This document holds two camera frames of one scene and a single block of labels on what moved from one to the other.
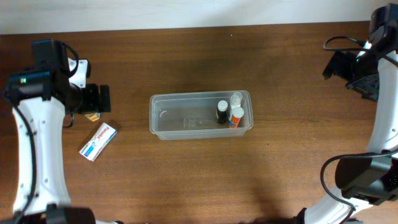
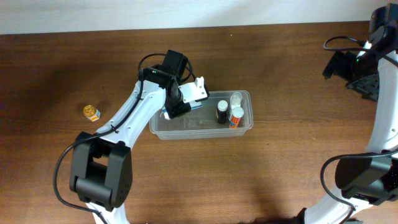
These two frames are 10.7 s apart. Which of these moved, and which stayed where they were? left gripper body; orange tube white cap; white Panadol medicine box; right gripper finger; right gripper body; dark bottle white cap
Moved: left gripper body; white Panadol medicine box
Stayed: dark bottle white cap; orange tube white cap; right gripper finger; right gripper body
